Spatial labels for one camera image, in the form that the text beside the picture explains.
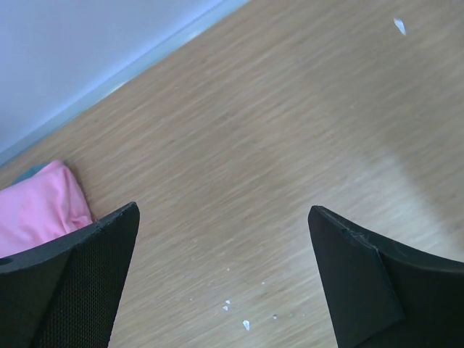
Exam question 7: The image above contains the grey blue folded t shirt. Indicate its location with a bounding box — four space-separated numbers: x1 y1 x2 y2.
12 164 47 186

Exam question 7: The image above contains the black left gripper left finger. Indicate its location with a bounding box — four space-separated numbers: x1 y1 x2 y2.
1 202 140 347

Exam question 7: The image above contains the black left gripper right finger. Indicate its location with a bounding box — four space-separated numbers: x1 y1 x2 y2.
308 206 463 347

